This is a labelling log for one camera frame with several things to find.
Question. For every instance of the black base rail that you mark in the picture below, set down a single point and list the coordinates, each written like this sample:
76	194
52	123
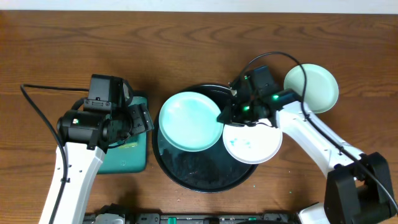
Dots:
155	218

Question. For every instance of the round black serving tray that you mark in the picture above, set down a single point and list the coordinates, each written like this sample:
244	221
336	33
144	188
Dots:
211	170

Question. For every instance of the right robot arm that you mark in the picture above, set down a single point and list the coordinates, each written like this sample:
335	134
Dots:
358	185

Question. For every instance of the dark green rectangular water tray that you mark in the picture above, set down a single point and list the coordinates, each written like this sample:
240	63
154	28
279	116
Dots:
128	160

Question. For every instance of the white plate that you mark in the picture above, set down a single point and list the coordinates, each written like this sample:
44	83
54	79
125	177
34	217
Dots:
252	145

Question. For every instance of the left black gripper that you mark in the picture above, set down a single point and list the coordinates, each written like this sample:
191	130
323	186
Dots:
140	117

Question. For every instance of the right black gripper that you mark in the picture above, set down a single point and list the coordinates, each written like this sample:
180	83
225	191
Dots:
236	115

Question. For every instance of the green yellow sponge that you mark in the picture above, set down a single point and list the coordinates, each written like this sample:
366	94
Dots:
128	144

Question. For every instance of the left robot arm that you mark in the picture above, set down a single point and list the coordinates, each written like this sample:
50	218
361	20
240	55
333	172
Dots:
82	156

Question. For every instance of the light green plate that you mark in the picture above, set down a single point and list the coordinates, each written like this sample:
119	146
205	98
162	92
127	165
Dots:
322	91
188	121

